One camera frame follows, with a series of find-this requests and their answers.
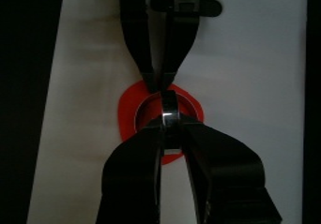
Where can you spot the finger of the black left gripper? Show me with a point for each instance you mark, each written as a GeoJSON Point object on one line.
{"type": "Point", "coordinates": [182, 40]}
{"type": "Point", "coordinates": [137, 31]}

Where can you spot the red play dough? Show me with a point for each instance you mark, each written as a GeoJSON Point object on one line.
{"type": "Point", "coordinates": [128, 109]}

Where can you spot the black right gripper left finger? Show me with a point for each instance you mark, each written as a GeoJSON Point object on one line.
{"type": "Point", "coordinates": [134, 177]}

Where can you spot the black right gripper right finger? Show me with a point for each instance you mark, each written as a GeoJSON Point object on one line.
{"type": "Point", "coordinates": [225, 184]}

